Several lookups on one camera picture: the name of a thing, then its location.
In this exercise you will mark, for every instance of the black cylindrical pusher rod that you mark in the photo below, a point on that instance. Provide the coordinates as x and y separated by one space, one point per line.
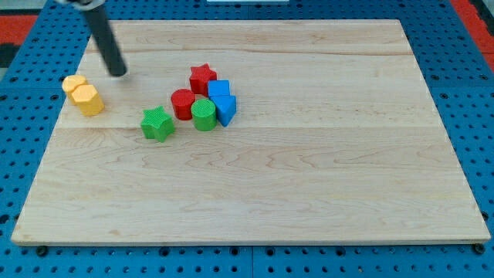
97 20

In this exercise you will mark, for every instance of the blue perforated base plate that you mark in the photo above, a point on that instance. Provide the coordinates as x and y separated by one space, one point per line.
458 75

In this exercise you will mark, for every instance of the light wooden board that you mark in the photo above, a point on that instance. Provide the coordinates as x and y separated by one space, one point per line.
336 140

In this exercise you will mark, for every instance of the yellow heart block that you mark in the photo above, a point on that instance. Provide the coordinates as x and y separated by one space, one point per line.
71 83

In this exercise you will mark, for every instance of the blue triangle block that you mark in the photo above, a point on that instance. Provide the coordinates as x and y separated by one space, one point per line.
226 108

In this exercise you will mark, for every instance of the yellow hexagon block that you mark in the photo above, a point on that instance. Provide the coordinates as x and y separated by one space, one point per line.
88 100

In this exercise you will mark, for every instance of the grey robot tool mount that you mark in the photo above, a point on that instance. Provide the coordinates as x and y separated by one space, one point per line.
82 4

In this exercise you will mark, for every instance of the red star block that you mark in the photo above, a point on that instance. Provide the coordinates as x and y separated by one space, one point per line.
199 78

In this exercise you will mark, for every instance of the green star block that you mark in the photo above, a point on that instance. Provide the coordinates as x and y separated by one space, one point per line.
157 124

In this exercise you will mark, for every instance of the red cylinder block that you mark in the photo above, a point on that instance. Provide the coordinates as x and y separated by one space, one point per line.
182 101

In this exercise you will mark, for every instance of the green cylinder block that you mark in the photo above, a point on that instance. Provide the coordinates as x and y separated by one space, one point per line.
204 115

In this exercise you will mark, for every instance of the blue cube block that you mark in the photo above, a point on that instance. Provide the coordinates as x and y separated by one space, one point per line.
218 88

